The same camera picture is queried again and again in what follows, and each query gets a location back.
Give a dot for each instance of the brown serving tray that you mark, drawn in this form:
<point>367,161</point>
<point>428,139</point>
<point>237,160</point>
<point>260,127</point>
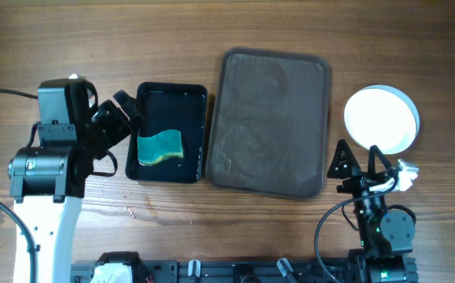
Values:
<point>269,124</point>

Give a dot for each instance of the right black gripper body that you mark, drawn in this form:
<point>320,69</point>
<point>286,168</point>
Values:
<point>361,185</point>

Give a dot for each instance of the green yellow sponge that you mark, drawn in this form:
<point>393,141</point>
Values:
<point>160,147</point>

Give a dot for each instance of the white plate top stained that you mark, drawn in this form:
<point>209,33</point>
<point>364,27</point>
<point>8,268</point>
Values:
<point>383,116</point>

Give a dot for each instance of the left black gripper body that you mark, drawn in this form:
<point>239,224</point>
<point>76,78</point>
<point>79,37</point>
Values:
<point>108,127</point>

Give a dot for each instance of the black rectangular water tray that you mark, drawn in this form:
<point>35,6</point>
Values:
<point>170,106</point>

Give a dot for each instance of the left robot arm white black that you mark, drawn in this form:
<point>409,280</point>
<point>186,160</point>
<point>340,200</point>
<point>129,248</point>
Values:
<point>47,182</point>

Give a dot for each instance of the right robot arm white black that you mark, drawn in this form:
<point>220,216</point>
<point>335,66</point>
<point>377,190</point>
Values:
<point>386,231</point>

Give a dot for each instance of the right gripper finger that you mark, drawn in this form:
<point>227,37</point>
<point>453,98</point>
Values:
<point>344,164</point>
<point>376,154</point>

